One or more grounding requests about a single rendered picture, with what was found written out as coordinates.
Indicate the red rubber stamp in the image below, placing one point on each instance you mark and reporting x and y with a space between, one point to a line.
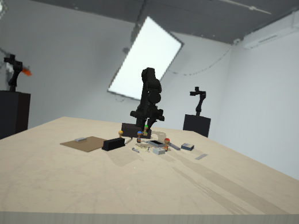
166 140

